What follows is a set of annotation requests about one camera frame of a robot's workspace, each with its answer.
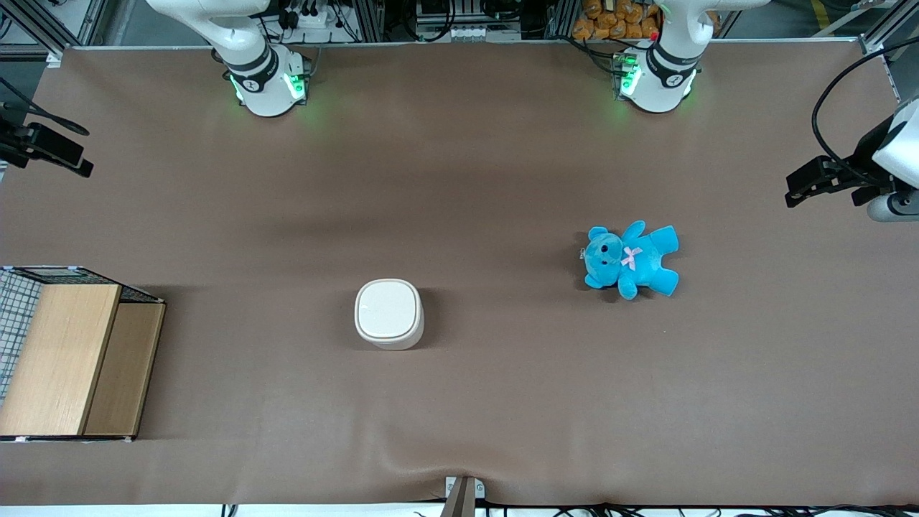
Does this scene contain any blue teddy bear plush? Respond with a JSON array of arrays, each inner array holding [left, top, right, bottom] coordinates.
[[580, 220, 681, 301]]

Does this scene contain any white power strip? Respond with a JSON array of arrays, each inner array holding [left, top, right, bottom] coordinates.
[[284, 6, 340, 31]]

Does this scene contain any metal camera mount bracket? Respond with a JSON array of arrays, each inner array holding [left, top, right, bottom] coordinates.
[[439, 475, 486, 517]]

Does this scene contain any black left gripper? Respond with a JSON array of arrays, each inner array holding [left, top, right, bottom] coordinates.
[[785, 115, 900, 210]]

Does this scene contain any wooden shelf with wire mesh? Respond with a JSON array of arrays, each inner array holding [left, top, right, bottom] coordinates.
[[0, 266, 167, 442]]

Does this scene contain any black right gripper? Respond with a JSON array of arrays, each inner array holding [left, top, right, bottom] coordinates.
[[0, 117, 95, 179]]

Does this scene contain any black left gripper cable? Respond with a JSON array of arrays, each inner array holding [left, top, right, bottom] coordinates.
[[811, 36, 919, 189]]

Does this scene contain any white lidded trash can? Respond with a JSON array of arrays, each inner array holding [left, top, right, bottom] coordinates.
[[354, 278, 426, 351]]

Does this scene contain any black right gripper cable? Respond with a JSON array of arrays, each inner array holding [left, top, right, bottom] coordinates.
[[0, 75, 91, 137]]

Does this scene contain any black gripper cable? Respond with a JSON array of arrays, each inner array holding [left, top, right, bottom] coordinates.
[[0, 75, 91, 137], [811, 36, 919, 189]]

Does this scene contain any aluminium frame post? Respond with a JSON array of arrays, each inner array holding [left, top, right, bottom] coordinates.
[[856, 0, 919, 55], [0, 0, 108, 60]]

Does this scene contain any orange plush toys pile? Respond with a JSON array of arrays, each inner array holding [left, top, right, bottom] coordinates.
[[572, 0, 663, 42]]

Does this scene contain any brown table mat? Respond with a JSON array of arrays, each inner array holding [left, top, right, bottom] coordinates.
[[0, 39, 919, 508]]

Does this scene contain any grey wrist camera cylinder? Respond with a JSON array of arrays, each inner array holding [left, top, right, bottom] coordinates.
[[867, 190, 919, 223]]

